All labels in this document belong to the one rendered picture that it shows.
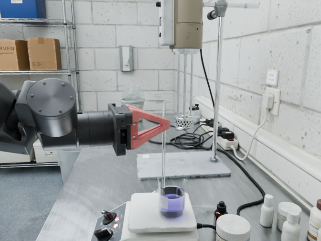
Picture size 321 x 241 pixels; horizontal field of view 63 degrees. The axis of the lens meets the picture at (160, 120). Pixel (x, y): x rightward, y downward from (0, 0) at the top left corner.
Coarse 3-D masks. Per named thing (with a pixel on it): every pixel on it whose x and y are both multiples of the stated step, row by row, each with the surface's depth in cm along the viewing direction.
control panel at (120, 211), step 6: (114, 210) 55; (120, 210) 54; (102, 216) 56; (120, 216) 52; (96, 222) 55; (102, 222) 53; (114, 222) 51; (120, 222) 49; (96, 228) 52; (102, 228) 51; (108, 228) 50; (114, 228) 49; (120, 228) 48; (114, 234) 47; (120, 234) 46; (96, 240) 48; (108, 240) 46; (114, 240) 45
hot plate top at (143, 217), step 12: (132, 204) 51; (144, 204) 51; (156, 204) 51; (132, 216) 47; (144, 216) 47; (156, 216) 47; (192, 216) 47; (132, 228) 44; (144, 228) 44; (156, 228) 44; (168, 228) 44; (180, 228) 44; (192, 228) 44
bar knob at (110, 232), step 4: (104, 228) 47; (96, 232) 47; (100, 232) 47; (104, 232) 46; (108, 232) 47; (112, 232) 47; (96, 236) 47; (100, 236) 47; (104, 236) 47; (108, 236) 47; (100, 240) 47; (104, 240) 46
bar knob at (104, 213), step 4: (104, 212) 53; (108, 212) 52; (112, 212) 54; (104, 216) 53; (108, 216) 51; (112, 216) 52; (104, 220) 53; (108, 220) 52; (112, 220) 52; (104, 224) 52
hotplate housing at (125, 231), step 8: (128, 208) 53; (128, 216) 50; (200, 224) 53; (128, 232) 46; (152, 232) 46; (160, 232) 46; (168, 232) 46; (176, 232) 46; (184, 232) 46; (192, 232) 46; (120, 240) 44; (128, 240) 44; (136, 240) 44; (144, 240) 44; (152, 240) 44; (160, 240) 44; (168, 240) 44; (176, 240) 44; (184, 240) 44; (192, 240) 44
